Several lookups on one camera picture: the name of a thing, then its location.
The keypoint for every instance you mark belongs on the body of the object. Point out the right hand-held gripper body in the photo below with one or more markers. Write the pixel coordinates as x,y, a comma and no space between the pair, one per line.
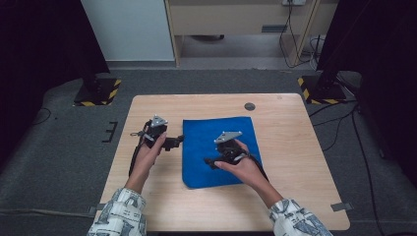
231,150

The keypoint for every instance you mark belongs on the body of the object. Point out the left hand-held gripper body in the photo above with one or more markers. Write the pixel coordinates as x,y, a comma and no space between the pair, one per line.
155,131

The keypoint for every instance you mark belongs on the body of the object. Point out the blue cloth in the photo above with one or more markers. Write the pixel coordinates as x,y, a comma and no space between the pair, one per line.
203,147

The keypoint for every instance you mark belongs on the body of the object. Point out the person's right hand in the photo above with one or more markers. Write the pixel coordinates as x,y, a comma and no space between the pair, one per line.
247,172

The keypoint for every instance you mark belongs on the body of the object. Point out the person's left hand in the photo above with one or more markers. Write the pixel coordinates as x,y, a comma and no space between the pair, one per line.
144,164

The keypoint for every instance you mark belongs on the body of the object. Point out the grey round table grommet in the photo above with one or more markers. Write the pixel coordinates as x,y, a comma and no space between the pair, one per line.
250,106

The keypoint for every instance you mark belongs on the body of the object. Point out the black yellow-striped stand base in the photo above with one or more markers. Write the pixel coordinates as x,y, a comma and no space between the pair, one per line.
324,91
98,93

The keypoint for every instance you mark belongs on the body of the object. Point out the grey tape strip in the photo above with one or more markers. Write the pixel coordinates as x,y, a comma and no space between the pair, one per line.
98,208
341,206

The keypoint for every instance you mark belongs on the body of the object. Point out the white cabinet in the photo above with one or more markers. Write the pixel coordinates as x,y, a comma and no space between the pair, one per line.
131,29

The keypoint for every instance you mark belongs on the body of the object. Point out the light wooden desk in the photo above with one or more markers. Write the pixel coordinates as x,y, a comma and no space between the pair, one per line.
229,19

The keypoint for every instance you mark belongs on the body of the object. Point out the black curtain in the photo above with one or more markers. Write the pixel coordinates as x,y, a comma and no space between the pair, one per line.
39,49
387,65

